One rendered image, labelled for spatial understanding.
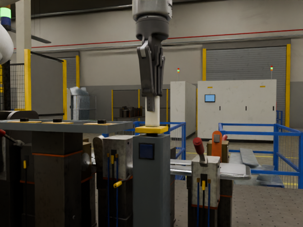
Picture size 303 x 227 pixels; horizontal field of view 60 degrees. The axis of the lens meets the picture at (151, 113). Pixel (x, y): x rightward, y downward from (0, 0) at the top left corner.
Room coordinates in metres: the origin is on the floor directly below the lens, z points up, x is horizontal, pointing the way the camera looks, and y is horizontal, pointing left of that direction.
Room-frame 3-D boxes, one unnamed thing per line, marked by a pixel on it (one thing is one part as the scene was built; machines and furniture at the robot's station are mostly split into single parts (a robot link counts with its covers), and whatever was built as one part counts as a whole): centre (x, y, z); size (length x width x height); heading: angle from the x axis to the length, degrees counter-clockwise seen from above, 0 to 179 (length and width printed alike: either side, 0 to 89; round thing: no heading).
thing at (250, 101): (8.64, -2.75, 1.22); 2.40 x 0.54 x 2.45; 76
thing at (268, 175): (3.12, -1.22, 0.48); 1.20 x 0.80 x 0.95; 166
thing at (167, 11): (0.60, 0.00, 1.43); 0.09 x 0.09 x 0.06
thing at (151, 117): (0.59, 0.00, 1.19); 0.03 x 0.01 x 0.07; 71
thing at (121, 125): (0.68, 0.24, 1.16); 0.37 x 0.14 x 0.02; 71
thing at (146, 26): (0.60, 0.00, 1.35); 0.08 x 0.07 x 0.09; 161
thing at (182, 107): (9.99, -1.24, 1.22); 2.40 x 0.54 x 2.45; 162
